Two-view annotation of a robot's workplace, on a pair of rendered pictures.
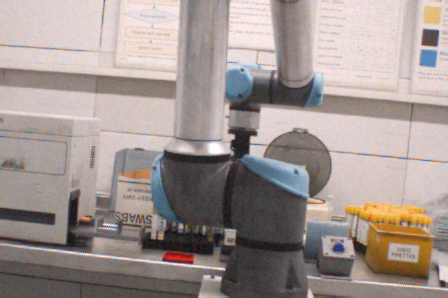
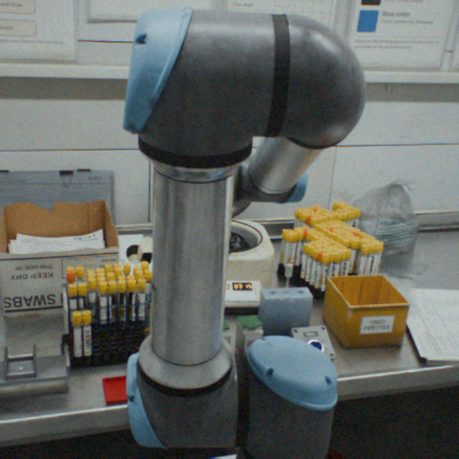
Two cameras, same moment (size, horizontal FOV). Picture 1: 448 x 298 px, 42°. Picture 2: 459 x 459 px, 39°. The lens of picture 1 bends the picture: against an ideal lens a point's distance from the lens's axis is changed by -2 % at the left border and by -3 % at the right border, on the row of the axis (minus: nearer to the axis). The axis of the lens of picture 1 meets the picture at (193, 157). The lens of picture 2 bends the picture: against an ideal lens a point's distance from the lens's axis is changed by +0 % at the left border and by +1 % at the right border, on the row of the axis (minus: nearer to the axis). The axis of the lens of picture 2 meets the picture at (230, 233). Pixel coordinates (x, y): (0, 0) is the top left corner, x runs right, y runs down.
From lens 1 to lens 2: 0.61 m
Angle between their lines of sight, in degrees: 29
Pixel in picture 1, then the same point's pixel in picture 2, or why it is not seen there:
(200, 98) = (200, 316)
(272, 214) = (302, 440)
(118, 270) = (50, 430)
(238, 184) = (255, 410)
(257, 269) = not seen: outside the picture
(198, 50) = (196, 256)
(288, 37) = (293, 167)
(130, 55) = not seen: outside the picture
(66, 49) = not seen: outside the picture
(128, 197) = (18, 277)
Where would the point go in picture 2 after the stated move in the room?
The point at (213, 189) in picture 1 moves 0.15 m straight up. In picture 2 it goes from (222, 420) to (230, 311)
